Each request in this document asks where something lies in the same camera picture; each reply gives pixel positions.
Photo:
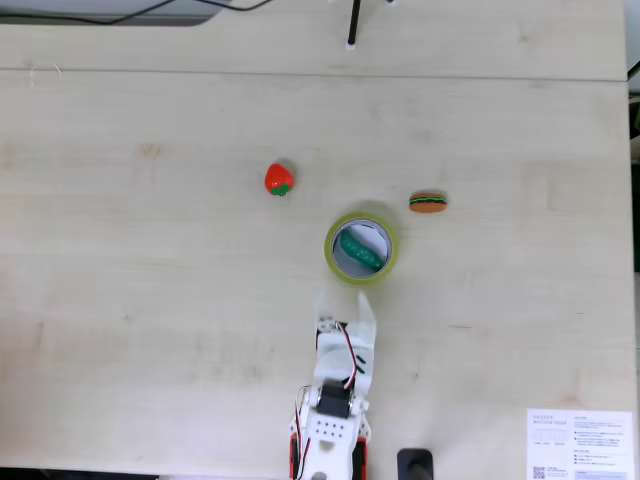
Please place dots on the yellowish packing tape roll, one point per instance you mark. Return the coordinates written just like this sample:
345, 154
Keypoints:
331, 260

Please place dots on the black monitor stand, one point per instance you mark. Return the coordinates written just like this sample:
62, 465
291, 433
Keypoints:
415, 462

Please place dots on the toy hamburger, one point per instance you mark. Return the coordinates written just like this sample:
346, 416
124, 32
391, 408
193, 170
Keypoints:
428, 203

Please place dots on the red toy strawberry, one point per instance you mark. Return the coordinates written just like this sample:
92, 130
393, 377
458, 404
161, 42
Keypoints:
277, 177

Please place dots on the white printed paper sheet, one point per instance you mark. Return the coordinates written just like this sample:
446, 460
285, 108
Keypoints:
577, 445

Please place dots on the black camera tripod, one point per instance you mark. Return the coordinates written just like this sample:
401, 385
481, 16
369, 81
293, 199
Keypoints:
354, 25

